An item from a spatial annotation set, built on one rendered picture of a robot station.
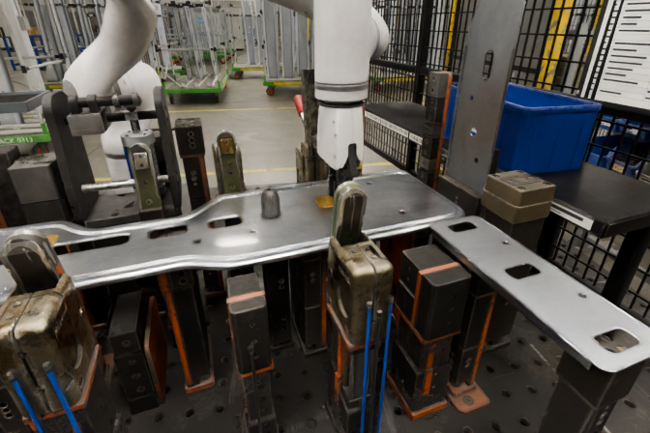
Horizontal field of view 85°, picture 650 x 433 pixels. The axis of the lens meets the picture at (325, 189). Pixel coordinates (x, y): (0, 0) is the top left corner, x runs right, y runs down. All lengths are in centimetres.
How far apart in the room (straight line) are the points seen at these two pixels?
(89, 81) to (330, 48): 65
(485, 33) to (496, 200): 29
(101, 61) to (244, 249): 62
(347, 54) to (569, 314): 42
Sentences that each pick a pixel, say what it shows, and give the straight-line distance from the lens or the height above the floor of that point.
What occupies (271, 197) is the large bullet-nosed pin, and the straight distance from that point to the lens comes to 59.
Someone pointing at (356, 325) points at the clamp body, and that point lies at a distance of 46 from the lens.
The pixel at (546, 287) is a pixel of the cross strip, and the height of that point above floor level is 100.
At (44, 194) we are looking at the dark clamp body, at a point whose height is 103.
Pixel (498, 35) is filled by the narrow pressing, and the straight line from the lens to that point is 70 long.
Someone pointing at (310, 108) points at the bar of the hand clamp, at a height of 114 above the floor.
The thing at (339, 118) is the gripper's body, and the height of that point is 117.
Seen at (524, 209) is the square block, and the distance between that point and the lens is 65.
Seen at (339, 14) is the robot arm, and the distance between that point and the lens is 54.
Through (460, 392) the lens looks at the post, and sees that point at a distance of 76.
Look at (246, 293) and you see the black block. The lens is 47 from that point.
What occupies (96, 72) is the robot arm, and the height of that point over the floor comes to 119.
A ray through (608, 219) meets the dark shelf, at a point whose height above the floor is 103.
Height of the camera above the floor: 130
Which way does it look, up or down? 25 degrees down
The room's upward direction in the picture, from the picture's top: straight up
